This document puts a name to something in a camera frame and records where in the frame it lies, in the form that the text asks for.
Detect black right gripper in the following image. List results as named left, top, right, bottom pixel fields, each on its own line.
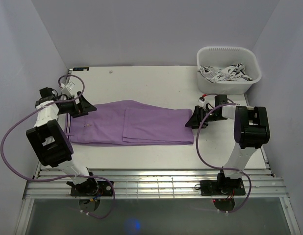
left=185, top=105, right=228, bottom=129

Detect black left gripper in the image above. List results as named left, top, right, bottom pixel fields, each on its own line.
left=58, top=92, right=97, bottom=118

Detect purple trousers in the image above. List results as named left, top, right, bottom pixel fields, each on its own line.
left=65, top=100, right=194, bottom=146

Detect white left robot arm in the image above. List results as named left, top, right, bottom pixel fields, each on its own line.
left=26, top=87, right=99, bottom=196

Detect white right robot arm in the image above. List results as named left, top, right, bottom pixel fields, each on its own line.
left=185, top=94, right=270, bottom=197

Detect black white printed trousers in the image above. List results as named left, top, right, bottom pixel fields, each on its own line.
left=197, top=63, right=252, bottom=83

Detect black blue label sticker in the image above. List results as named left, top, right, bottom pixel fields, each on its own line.
left=73, top=67, right=89, bottom=71

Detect white plastic basket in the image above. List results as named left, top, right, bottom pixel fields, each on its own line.
left=196, top=47, right=262, bottom=95

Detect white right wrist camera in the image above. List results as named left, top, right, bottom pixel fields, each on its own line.
left=198, top=94, right=209, bottom=108

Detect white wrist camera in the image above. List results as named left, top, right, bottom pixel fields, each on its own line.
left=198, top=94, right=209, bottom=108
left=60, top=82, right=75, bottom=98

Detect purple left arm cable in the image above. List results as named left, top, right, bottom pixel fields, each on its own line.
left=0, top=74, right=117, bottom=219

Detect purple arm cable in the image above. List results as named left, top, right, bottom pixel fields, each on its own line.
left=0, top=74, right=117, bottom=219
left=190, top=93, right=252, bottom=214

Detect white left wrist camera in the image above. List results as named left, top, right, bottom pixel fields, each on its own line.
left=60, top=82, right=75, bottom=98

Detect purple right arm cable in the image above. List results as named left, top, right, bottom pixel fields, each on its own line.
left=190, top=93, right=252, bottom=214

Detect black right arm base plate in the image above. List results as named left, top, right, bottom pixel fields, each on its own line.
left=194, top=180, right=246, bottom=196

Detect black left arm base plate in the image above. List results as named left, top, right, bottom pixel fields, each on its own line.
left=70, top=181, right=113, bottom=197

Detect aluminium rail frame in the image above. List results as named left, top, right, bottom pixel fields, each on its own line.
left=14, top=148, right=301, bottom=235

